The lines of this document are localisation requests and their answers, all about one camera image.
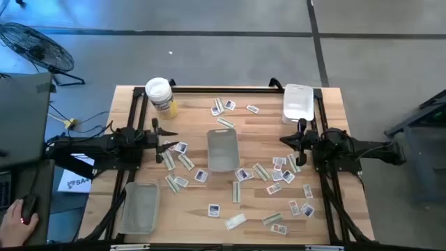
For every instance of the white printed paper sheet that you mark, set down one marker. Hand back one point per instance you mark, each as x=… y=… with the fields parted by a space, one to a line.
x=75 y=183

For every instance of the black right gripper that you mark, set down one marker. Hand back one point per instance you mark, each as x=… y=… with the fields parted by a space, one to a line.
x=308 y=143

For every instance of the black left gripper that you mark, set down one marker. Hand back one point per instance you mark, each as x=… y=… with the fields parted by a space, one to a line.
x=150 y=141

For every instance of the black floor fan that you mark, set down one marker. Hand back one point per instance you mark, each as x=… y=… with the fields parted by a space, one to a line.
x=36 y=47

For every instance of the yellow Lysol wipes canister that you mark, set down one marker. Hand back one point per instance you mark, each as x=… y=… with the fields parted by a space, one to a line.
x=162 y=99

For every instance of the grey flat panel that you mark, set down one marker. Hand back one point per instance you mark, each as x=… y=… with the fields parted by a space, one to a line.
x=22 y=118

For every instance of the black aluminium table frame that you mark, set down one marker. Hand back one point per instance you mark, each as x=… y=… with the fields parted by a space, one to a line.
x=226 y=90

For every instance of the person's hand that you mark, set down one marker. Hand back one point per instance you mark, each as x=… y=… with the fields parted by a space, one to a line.
x=14 y=228

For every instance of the black keyboard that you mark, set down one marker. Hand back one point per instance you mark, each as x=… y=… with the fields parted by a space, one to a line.
x=4 y=190

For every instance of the black computer mouse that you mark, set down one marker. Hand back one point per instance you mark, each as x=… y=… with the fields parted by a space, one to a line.
x=28 y=205

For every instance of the blue-grey metal cart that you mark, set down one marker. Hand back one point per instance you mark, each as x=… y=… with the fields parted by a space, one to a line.
x=428 y=157

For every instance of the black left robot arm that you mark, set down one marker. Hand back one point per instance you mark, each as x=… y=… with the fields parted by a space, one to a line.
x=104 y=146

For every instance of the yellow power plug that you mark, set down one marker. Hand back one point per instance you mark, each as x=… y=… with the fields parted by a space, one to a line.
x=70 y=123

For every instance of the green striped bandage strip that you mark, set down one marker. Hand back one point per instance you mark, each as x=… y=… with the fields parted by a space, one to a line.
x=236 y=191
x=272 y=218
x=171 y=183
x=261 y=171
x=225 y=122
x=186 y=161
x=219 y=104
x=293 y=163
x=168 y=160

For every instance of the dark desk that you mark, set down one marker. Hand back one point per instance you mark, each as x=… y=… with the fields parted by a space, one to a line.
x=45 y=181

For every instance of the black metal bar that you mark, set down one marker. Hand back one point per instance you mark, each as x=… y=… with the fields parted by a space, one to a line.
x=75 y=167

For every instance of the black rig crossbar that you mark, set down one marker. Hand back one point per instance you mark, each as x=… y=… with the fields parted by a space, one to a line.
x=223 y=247

